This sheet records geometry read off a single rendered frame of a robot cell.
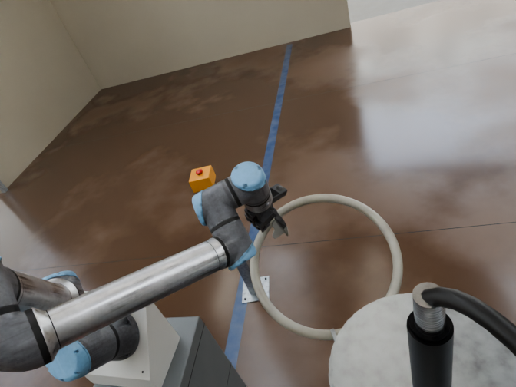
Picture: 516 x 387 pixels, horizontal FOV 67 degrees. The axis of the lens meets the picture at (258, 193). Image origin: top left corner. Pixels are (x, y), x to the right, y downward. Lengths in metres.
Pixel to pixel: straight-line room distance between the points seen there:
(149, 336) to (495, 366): 1.26
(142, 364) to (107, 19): 6.71
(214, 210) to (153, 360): 0.76
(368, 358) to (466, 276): 2.26
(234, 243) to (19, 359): 0.52
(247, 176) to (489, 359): 0.72
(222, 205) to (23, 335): 0.53
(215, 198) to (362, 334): 0.63
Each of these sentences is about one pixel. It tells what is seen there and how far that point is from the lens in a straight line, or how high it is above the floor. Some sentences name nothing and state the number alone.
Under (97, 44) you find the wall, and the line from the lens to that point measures 8.02.
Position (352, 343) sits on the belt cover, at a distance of 0.55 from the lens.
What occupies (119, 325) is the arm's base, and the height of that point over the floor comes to 1.14.
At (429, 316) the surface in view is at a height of 1.88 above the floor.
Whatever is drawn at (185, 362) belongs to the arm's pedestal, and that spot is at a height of 0.85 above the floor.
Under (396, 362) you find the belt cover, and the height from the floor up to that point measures 1.72.
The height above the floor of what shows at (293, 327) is 1.16.
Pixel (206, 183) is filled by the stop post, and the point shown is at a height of 1.05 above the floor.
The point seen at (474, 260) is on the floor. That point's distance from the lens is 2.86.
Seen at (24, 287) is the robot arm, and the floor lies 1.66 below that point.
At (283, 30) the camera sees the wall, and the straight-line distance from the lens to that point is 6.95.
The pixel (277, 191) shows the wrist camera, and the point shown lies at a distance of 1.27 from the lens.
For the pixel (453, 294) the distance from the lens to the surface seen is 0.34.
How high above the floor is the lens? 2.20
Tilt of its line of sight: 37 degrees down
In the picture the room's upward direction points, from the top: 21 degrees counter-clockwise
